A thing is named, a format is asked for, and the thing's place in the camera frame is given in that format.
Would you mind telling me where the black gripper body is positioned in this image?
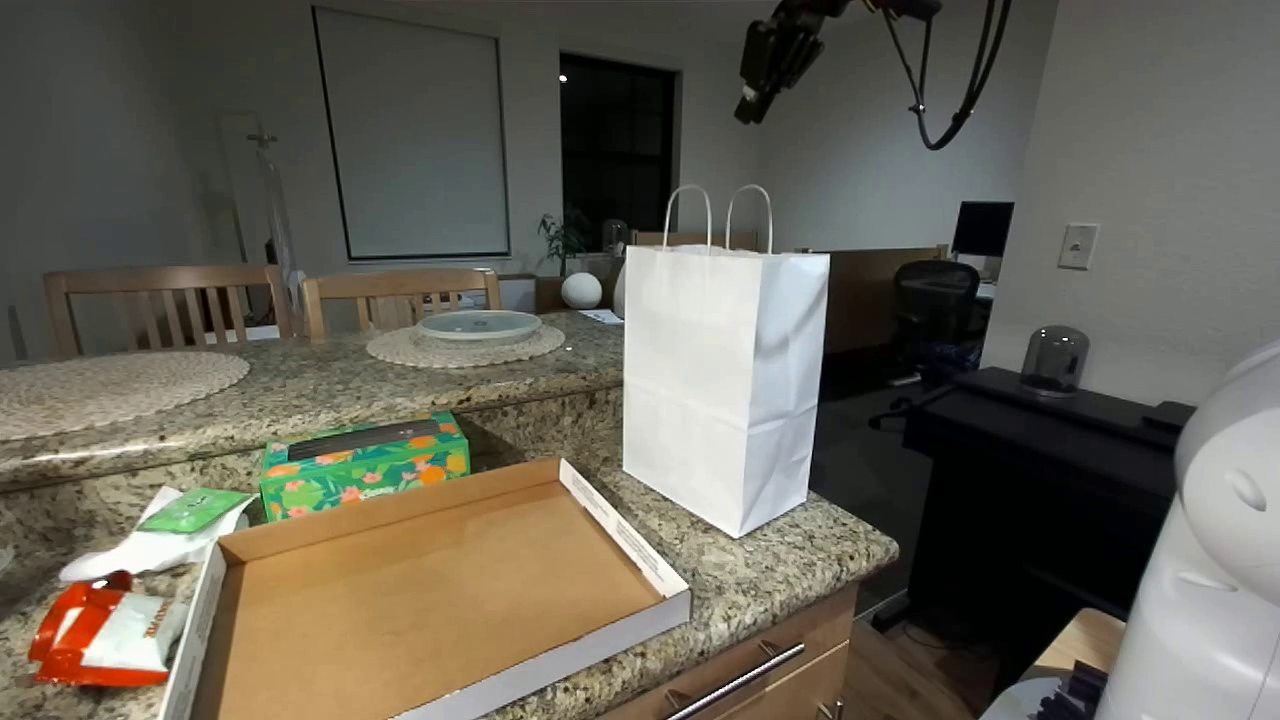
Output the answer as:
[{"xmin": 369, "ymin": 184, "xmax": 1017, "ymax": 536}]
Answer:
[{"xmin": 739, "ymin": 0, "xmax": 847, "ymax": 90}]

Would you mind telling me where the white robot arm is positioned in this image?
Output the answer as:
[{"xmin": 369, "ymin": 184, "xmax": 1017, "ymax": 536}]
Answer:
[{"xmin": 984, "ymin": 0, "xmax": 1280, "ymax": 720}]

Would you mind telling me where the white paper bag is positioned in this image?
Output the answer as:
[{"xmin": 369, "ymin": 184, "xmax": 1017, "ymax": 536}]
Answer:
[{"xmin": 622, "ymin": 230, "xmax": 829, "ymax": 536}]

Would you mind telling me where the white round vase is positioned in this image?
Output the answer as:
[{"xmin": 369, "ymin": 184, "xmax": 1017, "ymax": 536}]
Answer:
[{"xmin": 559, "ymin": 271, "xmax": 603, "ymax": 309}]

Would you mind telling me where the computer monitor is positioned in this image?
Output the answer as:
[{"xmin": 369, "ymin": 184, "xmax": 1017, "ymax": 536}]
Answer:
[{"xmin": 950, "ymin": 200, "xmax": 1012, "ymax": 254}]

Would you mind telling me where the black office chair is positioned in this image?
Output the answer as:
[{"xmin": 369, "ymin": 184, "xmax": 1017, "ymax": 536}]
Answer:
[{"xmin": 871, "ymin": 260, "xmax": 978, "ymax": 428}]

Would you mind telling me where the round woven placemat with plate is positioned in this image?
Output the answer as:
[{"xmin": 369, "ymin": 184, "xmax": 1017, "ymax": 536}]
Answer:
[{"xmin": 363, "ymin": 324, "xmax": 564, "ymax": 367}]

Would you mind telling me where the glass plate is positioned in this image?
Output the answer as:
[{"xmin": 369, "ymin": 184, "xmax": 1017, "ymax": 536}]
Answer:
[{"xmin": 421, "ymin": 309, "xmax": 539, "ymax": 342}]

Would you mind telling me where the wooden chair right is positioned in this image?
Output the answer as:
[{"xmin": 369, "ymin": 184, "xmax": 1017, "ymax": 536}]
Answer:
[{"xmin": 300, "ymin": 269, "xmax": 498, "ymax": 339}]

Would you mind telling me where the wooden chair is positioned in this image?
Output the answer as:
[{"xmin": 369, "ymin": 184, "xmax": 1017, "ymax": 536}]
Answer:
[
  {"xmin": 300, "ymin": 269, "xmax": 498, "ymax": 339},
  {"xmin": 42, "ymin": 264, "xmax": 293, "ymax": 355}
]

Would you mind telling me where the black cabinet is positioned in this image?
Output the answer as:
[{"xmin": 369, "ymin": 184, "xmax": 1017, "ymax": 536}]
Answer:
[{"xmin": 904, "ymin": 367, "xmax": 1192, "ymax": 685}]

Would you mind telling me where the green tissue box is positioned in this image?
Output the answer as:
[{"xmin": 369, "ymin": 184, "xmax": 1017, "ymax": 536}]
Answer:
[{"xmin": 257, "ymin": 408, "xmax": 472, "ymax": 525}]

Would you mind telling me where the wooden chair left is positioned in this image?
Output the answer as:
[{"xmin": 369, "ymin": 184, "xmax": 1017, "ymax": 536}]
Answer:
[{"xmin": 42, "ymin": 264, "xmax": 293, "ymax": 355}]

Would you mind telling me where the cardboard tray white rim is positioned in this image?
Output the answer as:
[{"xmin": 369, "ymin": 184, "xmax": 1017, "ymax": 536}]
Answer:
[{"xmin": 154, "ymin": 461, "xmax": 688, "ymax": 720}]

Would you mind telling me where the white wipes packet green label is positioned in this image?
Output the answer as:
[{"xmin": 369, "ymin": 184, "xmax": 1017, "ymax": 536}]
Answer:
[{"xmin": 59, "ymin": 486, "xmax": 251, "ymax": 582}]

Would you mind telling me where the round woven placemat left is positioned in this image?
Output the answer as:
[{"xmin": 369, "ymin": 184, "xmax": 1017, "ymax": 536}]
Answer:
[{"xmin": 0, "ymin": 351, "xmax": 247, "ymax": 438}]

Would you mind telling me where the orange white package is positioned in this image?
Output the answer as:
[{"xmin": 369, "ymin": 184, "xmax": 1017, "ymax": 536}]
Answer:
[{"xmin": 28, "ymin": 572, "xmax": 184, "ymax": 686}]

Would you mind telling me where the wall light switch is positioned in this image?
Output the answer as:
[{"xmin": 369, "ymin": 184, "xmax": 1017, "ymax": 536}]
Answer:
[{"xmin": 1056, "ymin": 219, "xmax": 1098, "ymax": 271}]

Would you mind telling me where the drawer handle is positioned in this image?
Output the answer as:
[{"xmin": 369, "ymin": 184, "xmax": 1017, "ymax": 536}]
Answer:
[{"xmin": 665, "ymin": 639, "xmax": 808, "ymax": 720}]

